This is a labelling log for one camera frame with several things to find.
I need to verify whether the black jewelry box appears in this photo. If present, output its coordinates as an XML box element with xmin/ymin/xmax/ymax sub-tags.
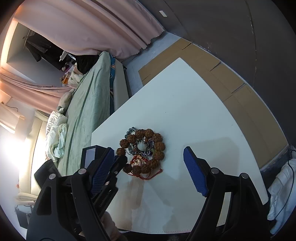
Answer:
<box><xmin>80</xmin><ymin>145</ymin><xmax>107</xmax><ymax>169</ymax></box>

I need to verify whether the red cord gold pendant bracelet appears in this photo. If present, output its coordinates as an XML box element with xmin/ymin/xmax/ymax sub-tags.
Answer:
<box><xmin>128</xmin><ymin>155</ymin><xmax>163</xmax><ymax>181</ymax></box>

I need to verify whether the brown rudraksha bead bracelet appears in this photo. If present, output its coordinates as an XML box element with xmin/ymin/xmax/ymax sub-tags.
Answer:
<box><xmin>115</xmin><ymin>128</ymin><xmax>166</xmax><ymax>175</ymax></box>

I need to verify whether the grey stone bead bracelet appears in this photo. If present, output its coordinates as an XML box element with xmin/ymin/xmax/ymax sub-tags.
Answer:
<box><xmin>125</xmin><ymin>126</ymin><xmax>138</xmax><ymax>140</ymax></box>

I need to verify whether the dark multicolour bead bracelet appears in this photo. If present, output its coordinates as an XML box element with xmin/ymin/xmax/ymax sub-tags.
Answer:
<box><xmin>128</xmin><ymin>138</ymin><xmax>156</xmax><ymax>159</ymax></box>

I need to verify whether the black box lid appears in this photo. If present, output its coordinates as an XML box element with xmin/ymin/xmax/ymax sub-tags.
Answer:
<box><xmin>34</xmin><ymin>159</ymin><xmax>61</xmax><ymax>188</ymax></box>

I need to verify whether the white crumpled duvet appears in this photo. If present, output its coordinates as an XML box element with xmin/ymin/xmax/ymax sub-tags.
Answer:
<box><xmin>45</xmin><ymin>111</ymin><xmax>68</xmax><ymax>163</ymax></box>

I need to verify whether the flattened brown cardboard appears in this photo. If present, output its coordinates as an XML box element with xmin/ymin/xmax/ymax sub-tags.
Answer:
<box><xmin>138</xmin><ymin>39</ymin><xmax>288</xmax><ymax>168</ymax></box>

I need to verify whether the white cloth pile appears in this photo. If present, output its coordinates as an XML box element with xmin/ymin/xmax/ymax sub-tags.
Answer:
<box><xmin>267</xmin><ymin>159</ymin><xmax>295</xmax><ymax>235</ymax></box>

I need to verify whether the pink curtain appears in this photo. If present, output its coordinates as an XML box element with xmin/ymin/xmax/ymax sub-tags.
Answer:
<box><xmin>14</xmin><ymin>1</ymin><xmax>164</xmax><ymax>60</ymax></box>
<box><xmin>1</xmin><ymin>68</ymin><xmax>71</xmax><ymax>113</ymax></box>

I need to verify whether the black clothing pile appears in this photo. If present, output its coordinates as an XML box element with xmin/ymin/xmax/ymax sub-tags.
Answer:
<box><xmin>75</xmin><ymin>55</ymin><xmax>99</xmax><ymax>74</ymax></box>

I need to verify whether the white bed frame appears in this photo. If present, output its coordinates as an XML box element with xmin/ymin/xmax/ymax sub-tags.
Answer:
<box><xmin>113</xmin><ymin>60</ymin><xmax>129</xmax><ymax>111</ymax></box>

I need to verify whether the white wall socket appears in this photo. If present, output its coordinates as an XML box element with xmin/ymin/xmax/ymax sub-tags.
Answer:
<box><xmin>159</xmin><ymin>11</ymin><xmax>167</xmax><ymax>18</ymax></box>

